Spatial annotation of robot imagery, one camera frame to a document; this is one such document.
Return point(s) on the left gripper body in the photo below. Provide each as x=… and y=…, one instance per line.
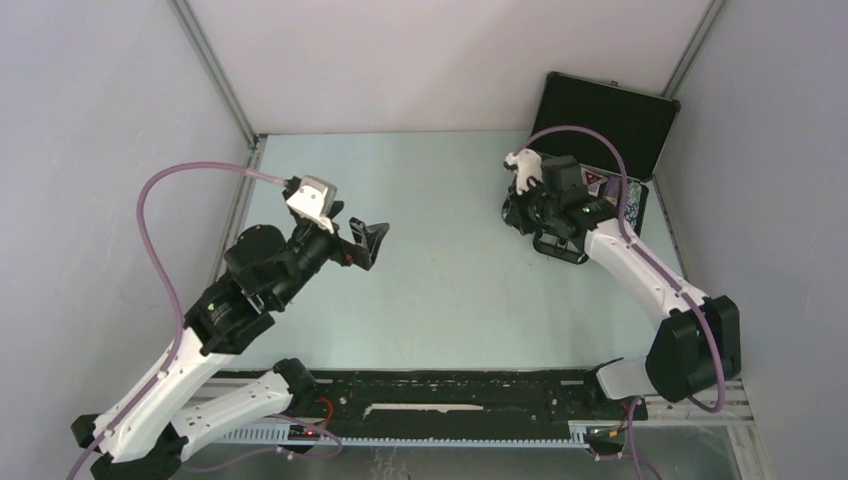
x=315, y=247

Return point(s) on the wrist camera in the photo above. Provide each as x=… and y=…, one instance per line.
x=311, y=198
x=526, y=164

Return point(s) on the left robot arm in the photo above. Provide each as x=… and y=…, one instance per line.
x=152, y=431

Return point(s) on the purple chip stack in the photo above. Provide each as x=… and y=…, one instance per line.
x=615, y=191

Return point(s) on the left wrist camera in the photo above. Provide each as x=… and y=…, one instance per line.
x=311, y=198

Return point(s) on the green chip stack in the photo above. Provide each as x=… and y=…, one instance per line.
x=633, y=210

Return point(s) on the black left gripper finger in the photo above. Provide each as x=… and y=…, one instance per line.
x=366, y=257
x=365, y=235

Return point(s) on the black poker set case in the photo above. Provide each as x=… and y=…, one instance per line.
x=609, y=130

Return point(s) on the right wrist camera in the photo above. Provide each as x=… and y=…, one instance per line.
x=526, y=164

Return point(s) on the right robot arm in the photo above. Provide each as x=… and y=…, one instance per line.
x=696, y=341

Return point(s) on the red black triangle marker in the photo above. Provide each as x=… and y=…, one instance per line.
x=593, y=182

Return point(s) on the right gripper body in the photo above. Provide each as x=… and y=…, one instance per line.
x=533, y=209

